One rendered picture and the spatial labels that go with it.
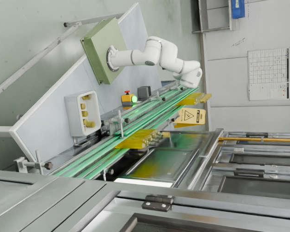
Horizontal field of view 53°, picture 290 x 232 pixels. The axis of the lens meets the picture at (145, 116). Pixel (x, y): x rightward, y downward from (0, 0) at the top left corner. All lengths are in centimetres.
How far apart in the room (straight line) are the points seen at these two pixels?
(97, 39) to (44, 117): 56
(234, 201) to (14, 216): 45
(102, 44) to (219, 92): 602
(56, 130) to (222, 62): 628
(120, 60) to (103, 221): 129
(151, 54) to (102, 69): 32
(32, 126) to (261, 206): 109
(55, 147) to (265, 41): 636
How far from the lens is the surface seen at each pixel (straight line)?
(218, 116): 776
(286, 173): 168
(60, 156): 153
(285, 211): 61
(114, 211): 66
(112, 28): 190
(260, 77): 744
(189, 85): 185
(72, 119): 160
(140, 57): 171
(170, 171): 161
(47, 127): 151
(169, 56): 173
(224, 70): 752
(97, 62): 178
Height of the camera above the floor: 179
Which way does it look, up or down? 25 degrees down
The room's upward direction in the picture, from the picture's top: 90 degrees clockwise
